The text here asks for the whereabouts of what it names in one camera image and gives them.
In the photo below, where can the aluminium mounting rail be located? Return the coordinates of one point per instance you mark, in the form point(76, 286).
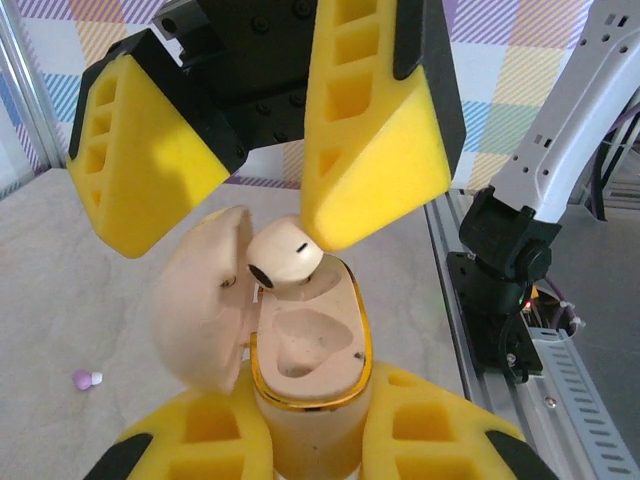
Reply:
point(500, 430)

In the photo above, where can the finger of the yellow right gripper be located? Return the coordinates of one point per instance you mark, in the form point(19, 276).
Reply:
point(380, 150)
point(145, 170)

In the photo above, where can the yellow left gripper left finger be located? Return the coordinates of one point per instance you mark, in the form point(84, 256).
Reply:
point(200, 440)

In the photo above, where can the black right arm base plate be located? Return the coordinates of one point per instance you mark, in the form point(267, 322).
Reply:
point(500, 340)

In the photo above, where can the aluminium frame post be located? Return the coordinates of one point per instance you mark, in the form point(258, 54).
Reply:
point(25, 95)

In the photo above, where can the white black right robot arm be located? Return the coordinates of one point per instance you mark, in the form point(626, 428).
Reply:
point(550, 150)

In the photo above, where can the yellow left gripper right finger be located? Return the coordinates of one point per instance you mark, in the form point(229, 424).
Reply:
point(440, 440)

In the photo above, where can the beige earbud charging case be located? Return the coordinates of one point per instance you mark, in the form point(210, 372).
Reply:
point(200, 310)

